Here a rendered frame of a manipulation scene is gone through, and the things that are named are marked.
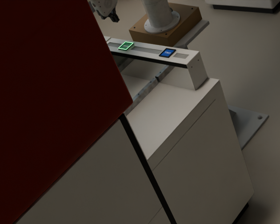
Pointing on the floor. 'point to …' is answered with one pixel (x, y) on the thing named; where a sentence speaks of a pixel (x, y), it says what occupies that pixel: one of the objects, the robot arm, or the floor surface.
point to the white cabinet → (204, 166)
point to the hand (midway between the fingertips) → (114, 18)
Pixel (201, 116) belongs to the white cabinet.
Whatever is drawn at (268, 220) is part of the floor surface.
